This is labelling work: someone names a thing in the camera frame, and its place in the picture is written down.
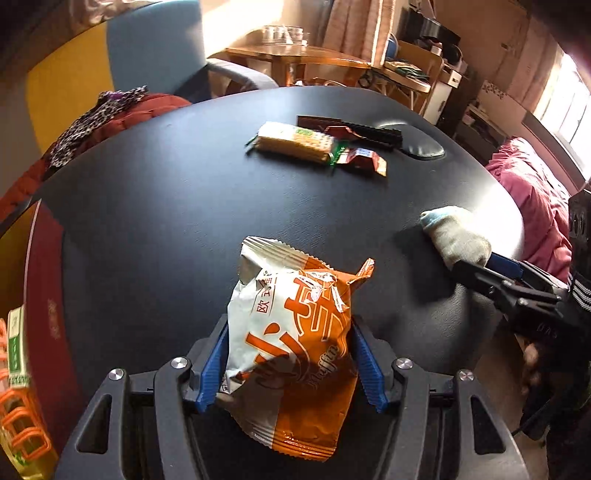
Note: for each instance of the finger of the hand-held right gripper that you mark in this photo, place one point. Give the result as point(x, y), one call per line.
point(508, 264)
point(480, 279)

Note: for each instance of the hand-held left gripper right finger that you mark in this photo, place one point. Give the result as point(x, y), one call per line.
point(371, 369)

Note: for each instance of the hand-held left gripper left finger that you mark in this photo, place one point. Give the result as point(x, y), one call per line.
point(210, 369)

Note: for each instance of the orange white snack bag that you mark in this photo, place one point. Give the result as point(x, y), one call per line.
point(286, 323)

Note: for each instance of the red box with gold inside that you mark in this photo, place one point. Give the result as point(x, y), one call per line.
point(51, 323)

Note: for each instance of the red candy with white label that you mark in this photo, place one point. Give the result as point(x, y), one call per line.
point(364, 159)

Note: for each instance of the brown black toothed strip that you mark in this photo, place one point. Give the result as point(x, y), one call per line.
point(378, 136)

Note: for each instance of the green white carton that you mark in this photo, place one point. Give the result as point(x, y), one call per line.
point(18, 350)

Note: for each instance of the orange plastic basket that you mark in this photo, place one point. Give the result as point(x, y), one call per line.
point(14, 398)

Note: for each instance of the green cracker packet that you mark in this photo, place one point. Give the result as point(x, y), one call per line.
point(295, 141)

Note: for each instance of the person's right hand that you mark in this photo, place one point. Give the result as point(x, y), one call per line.
point(532, 367)

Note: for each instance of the pink blanket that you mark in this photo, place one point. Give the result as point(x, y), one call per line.
point(535, 198)

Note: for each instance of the floral print board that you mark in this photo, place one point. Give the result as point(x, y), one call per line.
point(501, 99)

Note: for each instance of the white cabinet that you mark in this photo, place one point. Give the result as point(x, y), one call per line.
point(443, 92)

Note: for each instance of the wooden folding chair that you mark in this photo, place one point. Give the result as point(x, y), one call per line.
point(415, 69)

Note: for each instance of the black monitor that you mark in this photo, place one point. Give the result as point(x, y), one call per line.
point(434, 27)

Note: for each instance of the red padded jacket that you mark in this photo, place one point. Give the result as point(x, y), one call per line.
point(138, 115)

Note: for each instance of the leopard print cloth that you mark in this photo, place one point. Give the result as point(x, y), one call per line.
point(87, 129)

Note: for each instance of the pink checked curtain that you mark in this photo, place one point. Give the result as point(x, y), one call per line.
point(360, 27)

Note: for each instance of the wooden table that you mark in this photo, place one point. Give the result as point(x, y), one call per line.
point(300, 55)

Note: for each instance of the blue yellow armchair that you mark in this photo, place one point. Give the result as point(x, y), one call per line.
point(152, 41)

